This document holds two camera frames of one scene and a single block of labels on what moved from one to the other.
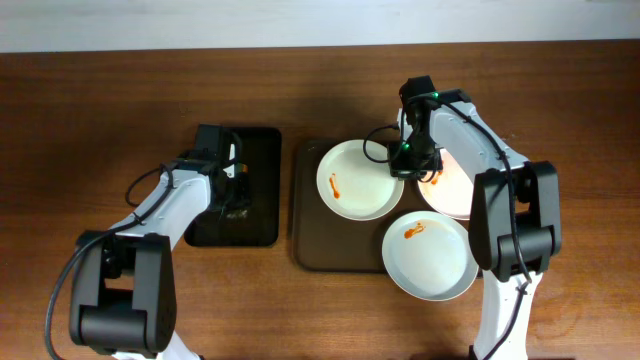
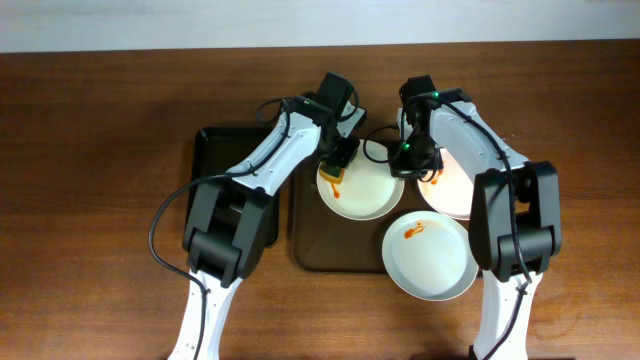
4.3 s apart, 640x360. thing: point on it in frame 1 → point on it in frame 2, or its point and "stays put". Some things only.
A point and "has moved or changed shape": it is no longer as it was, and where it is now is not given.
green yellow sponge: [241, 168] has moved or changed shape
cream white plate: [355, 182] stays put
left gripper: [235, 198] → [341, 154]
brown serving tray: [325, 241] stays put
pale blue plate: [426, 255] stays put
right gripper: [415, 168] stays put
